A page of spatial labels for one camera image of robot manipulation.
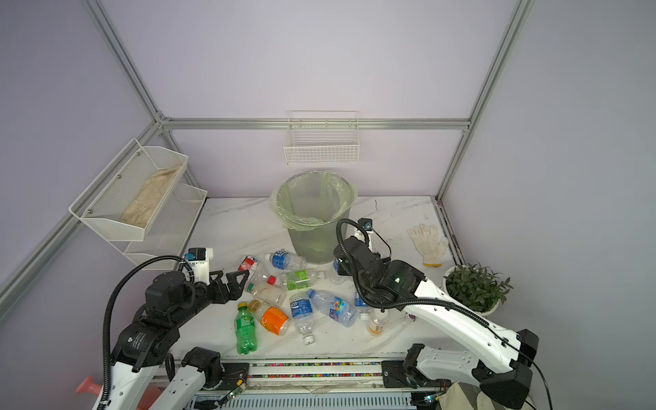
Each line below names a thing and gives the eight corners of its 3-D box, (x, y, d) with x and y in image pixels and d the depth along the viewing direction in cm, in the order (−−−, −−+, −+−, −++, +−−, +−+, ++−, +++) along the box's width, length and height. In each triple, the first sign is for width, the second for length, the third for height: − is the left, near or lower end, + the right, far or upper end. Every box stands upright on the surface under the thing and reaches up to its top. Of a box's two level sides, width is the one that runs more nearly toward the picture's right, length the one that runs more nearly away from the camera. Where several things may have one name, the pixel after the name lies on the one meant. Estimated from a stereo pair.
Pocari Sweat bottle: (292, 346, 80) (290, 342, 76) (292, 298, 91) (289, 292, 86) (315, 343, 81) (314, 338, 77) (312, 296, 91) (311, 289, 87)
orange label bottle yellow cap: (243, 319, 85) (239, 315, 82) (254, 302, 89) (251, 297, 86) (284, 338, 81) (282, 334, 78) (294, 319, 85) (292, 315, 82)
